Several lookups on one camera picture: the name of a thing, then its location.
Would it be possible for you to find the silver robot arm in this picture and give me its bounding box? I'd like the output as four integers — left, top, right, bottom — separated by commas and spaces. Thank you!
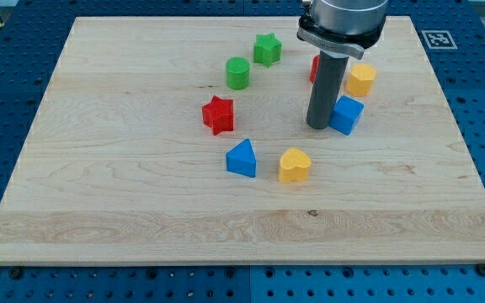
296, 0, 389, 60

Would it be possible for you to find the yellow heart block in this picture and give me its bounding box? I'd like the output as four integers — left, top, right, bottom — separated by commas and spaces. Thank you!
278, 148, 312, 183

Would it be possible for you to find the blue triangle block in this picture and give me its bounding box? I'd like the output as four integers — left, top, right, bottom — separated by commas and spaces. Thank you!
226, 139, 257, 178

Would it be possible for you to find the red star block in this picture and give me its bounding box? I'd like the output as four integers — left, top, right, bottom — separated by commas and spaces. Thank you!
201, 95, 235, 136

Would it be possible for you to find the wooden board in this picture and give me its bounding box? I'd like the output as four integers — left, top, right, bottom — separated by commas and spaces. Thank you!
0, 17, 485, 266

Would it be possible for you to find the green cylinder block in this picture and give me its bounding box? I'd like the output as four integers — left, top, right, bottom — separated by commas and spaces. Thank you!
226, 57, 250, 90

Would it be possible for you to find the green star block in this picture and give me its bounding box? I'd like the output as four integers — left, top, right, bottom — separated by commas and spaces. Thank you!
253, 33, 282, 67

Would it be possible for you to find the red block behind tool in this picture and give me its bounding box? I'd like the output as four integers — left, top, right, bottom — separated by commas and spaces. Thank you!
309, 55, 320, 83

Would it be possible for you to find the blue cube block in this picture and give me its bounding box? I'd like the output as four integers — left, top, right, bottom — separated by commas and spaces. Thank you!
329, 95, 365, 136

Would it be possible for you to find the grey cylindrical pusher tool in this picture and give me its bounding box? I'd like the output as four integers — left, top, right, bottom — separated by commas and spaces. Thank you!
306, 51, 349, 130

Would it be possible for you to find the yellow hexagon block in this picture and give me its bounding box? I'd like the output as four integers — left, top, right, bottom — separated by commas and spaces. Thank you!
345, 64, 377, 97

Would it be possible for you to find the white fiducial marker tag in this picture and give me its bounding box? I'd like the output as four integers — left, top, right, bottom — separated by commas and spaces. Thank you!
422, 29, 457, 50

